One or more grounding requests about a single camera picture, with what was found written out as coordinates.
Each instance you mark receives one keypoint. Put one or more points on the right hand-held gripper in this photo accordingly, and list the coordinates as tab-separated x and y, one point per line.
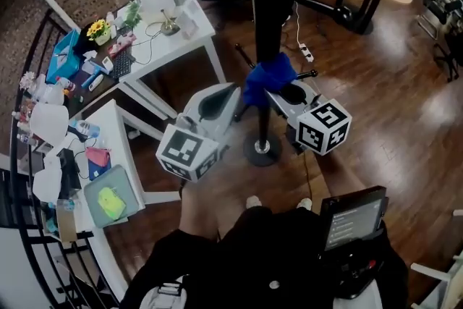
322	126

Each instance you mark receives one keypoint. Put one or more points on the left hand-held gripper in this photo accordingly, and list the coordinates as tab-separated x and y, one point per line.
184	152

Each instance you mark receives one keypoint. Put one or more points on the blue cloth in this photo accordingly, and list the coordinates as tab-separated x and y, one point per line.
271	76

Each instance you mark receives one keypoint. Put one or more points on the black coat rack stand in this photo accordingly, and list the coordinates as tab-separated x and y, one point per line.
266	11

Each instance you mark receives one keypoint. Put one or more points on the person's left forearm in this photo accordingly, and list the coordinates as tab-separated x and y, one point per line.
210	206

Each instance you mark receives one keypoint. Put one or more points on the person's right forearm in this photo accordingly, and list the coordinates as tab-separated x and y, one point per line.
341	177

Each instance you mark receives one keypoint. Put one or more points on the white table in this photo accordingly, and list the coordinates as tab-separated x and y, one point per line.
112	126
173	43

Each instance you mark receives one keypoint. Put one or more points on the paper card stand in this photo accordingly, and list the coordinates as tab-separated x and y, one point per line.
189	27

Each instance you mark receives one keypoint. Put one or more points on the black keyboard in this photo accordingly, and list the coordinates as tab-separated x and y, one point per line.
123	65

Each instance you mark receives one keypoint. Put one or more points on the person's left shoe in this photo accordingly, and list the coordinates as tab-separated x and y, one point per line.
254	202

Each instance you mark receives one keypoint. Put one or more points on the person's shoe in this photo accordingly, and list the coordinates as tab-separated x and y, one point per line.
304	203
254	202

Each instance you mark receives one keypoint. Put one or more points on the person's right shoe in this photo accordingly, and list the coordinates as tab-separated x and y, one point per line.
304	203

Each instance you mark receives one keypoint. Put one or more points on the green tray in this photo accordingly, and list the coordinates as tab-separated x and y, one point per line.
126	191

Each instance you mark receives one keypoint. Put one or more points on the pink pouch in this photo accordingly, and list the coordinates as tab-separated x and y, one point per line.
97	155

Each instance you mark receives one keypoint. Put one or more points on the small green plant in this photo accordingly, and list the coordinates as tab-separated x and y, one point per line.
133	14

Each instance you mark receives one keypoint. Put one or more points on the clear plastic water bottle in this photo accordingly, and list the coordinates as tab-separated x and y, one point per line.
85	127
65	205

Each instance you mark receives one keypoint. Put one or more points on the blue notebook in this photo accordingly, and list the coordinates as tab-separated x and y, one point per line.
99	172

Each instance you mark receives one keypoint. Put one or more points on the dark brown table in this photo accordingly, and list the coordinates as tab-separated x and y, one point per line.
81	97

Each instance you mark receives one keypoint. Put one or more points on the black chest-mounted screen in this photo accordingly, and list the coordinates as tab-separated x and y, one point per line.
354	220

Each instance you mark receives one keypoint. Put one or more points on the yellow-green rag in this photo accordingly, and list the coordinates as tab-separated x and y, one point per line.
112	204

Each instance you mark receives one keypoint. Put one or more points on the yellow sunflower pot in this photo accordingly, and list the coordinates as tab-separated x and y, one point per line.
98	30

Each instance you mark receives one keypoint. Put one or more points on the black box device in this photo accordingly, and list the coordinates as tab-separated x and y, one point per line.
68	170

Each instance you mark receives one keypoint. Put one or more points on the person's black shirt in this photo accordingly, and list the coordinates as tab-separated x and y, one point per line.
260	257

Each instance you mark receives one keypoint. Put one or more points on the blue plastic bin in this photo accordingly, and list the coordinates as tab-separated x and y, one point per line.
63	61

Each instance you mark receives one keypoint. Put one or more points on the white lamp black base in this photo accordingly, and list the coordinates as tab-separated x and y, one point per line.
48	123

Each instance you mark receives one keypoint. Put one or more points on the white crumpled lampshade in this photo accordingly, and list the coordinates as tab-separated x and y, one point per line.
47	179

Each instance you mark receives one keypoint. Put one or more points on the brown cardboard box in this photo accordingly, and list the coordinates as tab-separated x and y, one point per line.
67	226

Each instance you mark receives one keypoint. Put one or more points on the white shirt button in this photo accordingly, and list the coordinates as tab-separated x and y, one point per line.
274	284

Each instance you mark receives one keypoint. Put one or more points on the pink flowers white vase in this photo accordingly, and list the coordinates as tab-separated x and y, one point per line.
28	79

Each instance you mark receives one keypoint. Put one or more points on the black stair railing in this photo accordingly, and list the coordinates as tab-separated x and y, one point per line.
14	141

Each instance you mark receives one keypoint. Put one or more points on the black cabinet green light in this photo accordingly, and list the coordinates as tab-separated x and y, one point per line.
5	199

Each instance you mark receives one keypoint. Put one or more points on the black chest mount rig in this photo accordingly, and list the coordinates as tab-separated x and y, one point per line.
351	271

